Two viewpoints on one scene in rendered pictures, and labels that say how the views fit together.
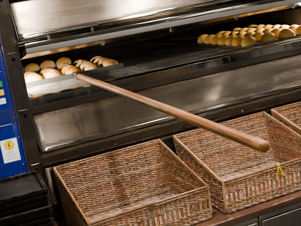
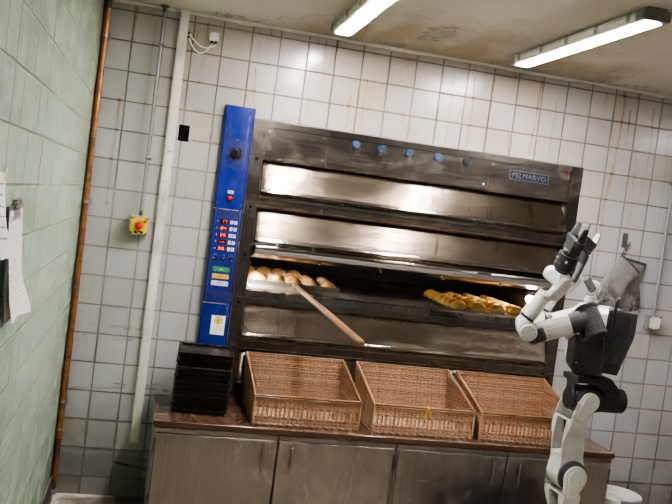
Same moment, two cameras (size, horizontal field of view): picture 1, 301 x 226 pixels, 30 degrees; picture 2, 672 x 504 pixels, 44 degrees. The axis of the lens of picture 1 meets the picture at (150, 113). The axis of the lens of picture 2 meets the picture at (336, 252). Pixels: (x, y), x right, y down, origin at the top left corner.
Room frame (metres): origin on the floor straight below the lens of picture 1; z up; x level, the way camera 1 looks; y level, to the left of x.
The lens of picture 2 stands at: (-1.91, -0.60, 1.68)
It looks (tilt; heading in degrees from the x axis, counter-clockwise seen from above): 3 degrees down; 9
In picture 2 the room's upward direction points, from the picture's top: 7 degrees clockwise
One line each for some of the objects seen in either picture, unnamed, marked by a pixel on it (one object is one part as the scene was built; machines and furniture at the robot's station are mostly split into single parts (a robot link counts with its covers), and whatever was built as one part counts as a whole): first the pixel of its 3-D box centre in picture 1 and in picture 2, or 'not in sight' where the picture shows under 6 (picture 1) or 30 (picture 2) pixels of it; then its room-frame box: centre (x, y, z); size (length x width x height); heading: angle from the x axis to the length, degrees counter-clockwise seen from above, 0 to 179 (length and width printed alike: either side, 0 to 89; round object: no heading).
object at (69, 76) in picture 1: (67, 71); (290, 282); (3.13, 0.42, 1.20); 0.55 x 0.36 x 0.03; 110
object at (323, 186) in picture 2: not in sight; (418, 197); (2.84, -0.31, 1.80); 1.79 x 0.11 x 0.19; 111
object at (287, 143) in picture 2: not in sight; (422, 163); (2.86, -0.30, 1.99); 1.80 x 0.08 x 0.21; 111
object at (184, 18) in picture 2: not in sight; (159, 229); (2.33, 0.99, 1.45); 0.05 x 0.02 x 2.30; 111
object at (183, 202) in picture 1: (130, 191); (300, 389); (2.38, 0.14, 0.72); 0.56 x 0.49 x 0.28; 112
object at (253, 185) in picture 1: (247, 157); (412, 399); (2.60, -0.43, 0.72); 0.56 x 0.49 x 0.28; 111
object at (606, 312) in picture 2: not in sight; (599, 336); (2.05, -1.25, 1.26); 0.34 x 0.30 x 0.36; 168
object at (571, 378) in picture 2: not in sight; (595, 392); (2.08, -1.28, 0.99); 0.28 x 0.13 x 0.18; 113
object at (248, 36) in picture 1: (251, 34); (472, 301); (3.46, -0.69, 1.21); 0.61 x 0.48 x 0.06; 21
